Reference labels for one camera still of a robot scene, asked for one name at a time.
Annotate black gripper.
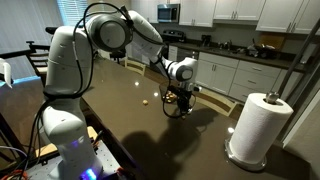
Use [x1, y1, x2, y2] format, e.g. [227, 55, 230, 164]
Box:
[168, 85, 195, 115]

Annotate beige wooden chair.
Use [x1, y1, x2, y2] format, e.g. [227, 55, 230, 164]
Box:
[124, 55, 147, 77]
[193, 84, 238, 118]

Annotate white lower cabinet run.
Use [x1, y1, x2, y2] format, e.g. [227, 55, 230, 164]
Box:
[196, 52, 301, 103]

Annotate black coffee maker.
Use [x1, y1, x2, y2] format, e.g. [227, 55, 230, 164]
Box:
[200, 34, 212, 48]

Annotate black kitchen stove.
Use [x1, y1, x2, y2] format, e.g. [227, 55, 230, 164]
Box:
[161, 29, 187, 44]

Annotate kitchen faucet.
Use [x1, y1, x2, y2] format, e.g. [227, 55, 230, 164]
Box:
[218, 39, 234, 51]

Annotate white paper towel roll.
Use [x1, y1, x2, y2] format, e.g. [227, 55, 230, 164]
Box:
[232, 92, 295, 164]

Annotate black office chair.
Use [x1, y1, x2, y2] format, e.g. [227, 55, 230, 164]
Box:
[109, 49, 127, 64]

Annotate metal paper towel holder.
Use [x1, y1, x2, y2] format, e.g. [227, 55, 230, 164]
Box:
[223, 91, 280, 173]

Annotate black red clamp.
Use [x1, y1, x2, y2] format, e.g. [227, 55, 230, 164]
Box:
[105, 167, 134, 180]

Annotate steel microwave oven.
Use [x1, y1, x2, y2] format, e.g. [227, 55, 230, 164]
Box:
[157, 3, 181, 24]

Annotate white upper cabinet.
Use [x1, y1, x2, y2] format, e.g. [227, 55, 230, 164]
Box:
[213, 0, 267, 22]
[179, 0, 218, 28]
[130, 0, 159, 24]
[255, 0, 320, 36]

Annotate dark kitchen countertop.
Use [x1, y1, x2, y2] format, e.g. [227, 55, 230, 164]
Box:
[166, 31, 308, 73]

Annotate black cooking pan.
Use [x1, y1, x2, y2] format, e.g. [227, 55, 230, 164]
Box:
[246, 38, 278, 59]

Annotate wooden cutting board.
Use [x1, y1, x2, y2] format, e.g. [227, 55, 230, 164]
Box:
[259, 32, 287, 51]

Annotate grey tripod pole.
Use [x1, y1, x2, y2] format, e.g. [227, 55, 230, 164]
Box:
[277, 18, 320, 111]

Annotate light wooden board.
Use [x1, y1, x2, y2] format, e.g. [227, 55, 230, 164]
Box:
[34, 125, 100, 158]

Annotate window blinds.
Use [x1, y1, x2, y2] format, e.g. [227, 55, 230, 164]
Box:
[56, 0, 88, 27]

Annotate dark wooden chair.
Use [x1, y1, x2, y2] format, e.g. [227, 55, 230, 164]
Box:
[25, 39, 51, 78]

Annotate white plastic device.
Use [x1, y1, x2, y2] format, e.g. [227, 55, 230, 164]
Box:
[0, 58, 14, 89]

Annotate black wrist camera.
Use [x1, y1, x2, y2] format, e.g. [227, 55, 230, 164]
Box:
[188, 83, 202, 94]

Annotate black wire mesh basket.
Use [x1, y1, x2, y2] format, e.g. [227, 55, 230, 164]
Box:
[158, 81, 183, 105]

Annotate aluminium breadboard base plate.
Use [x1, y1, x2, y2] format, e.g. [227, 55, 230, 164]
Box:
[28, 139, 126, 180]

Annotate white cable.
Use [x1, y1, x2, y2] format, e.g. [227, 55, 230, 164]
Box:
[0, 145, 29, 159]

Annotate orange cable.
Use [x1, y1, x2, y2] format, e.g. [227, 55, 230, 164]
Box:
[0, 169, 31, 180]

